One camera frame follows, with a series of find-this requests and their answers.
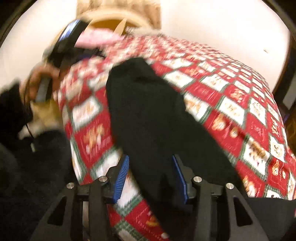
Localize black pants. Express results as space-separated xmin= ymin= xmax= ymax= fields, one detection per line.
xmin=106 ymin=58 xmax=244 ymax=240

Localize person's left hand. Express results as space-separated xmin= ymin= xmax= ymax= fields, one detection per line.
xmin=19 ymin=63 xmax=63 ymax=105

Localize pink pillow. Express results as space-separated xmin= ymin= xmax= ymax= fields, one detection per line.
xmin=74 ymin=28 xmax=124 ymax=49

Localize cream wooden headboard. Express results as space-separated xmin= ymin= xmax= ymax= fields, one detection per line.
xmin=77 ymin=8 xmax=152 ymax=34

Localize beige patterned curtain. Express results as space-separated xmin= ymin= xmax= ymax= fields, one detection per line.
xmin=76 ymin=0 xmax=161 ymax=29

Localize red patterned bedspread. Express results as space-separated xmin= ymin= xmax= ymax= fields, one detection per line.
xmin=58 ymin=36 xmax=295 ymax=240

